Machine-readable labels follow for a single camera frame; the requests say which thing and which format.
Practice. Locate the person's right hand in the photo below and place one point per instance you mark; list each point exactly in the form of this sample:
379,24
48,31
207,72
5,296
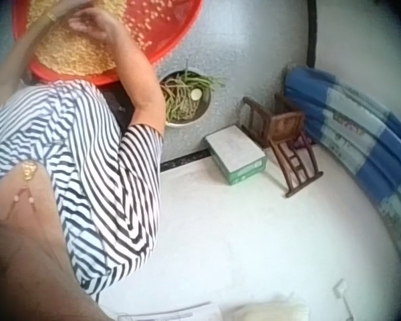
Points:
97,23

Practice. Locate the person's left hand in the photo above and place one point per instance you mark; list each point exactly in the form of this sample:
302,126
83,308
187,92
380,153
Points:
68,4

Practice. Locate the person's right fingers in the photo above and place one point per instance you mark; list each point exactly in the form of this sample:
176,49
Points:
77,22

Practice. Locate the heap of yellow lentils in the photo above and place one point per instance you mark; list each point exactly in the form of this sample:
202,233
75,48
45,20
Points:
70,53

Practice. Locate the red plastic basin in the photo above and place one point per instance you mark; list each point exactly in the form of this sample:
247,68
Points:
173,30

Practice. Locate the heap of green beans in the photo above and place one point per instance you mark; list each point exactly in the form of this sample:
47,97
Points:
180,97

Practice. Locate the white round piece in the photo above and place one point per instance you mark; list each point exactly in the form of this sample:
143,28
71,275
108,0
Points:
196,94

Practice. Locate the metal bowl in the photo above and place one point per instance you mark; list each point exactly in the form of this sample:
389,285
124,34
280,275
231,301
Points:
204,107

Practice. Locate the white and green cardboard box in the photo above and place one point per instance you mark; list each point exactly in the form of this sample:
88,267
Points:
235,154

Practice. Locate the black pipe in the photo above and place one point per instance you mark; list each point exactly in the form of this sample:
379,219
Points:
312,30

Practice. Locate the small brown wooden chair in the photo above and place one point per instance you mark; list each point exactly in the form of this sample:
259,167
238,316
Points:
284,137

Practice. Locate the blue checkered folded mattress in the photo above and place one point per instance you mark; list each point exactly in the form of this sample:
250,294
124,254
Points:
357,133

